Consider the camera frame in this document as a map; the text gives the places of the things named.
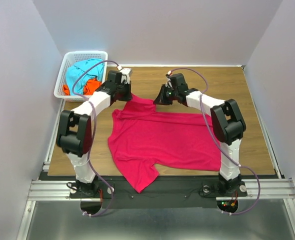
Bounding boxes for pink t-shirt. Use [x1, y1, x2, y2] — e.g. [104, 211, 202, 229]
[108, 96, 221, 192]

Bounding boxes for light blue t-shirt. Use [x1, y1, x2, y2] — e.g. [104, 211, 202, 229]
[65, 58, 105, 96]

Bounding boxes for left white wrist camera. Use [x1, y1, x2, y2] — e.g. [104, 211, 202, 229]
[119, 67, 132, 84]

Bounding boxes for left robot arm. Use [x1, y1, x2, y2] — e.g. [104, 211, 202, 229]
[56, 68, 132, 198]

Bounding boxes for orange t-shirt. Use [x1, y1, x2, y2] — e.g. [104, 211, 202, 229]
[62, 77, 102, 96]

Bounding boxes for white plastic basket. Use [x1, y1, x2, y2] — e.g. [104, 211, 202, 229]
[53, 50, 108, 102]

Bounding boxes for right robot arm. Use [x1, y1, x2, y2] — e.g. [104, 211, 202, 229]
[153, 71, 246, 195]

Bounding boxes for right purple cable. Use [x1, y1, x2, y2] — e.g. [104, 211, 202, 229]
[166, 67, 261, 216]

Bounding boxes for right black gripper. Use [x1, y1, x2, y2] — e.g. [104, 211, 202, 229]
[152, 84, 178, 106]

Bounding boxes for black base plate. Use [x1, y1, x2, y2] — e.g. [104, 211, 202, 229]
[66, 176, 248, 210]

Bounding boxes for aluminium rail frame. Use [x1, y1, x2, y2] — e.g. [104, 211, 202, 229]
[18, 67, 295, 240]

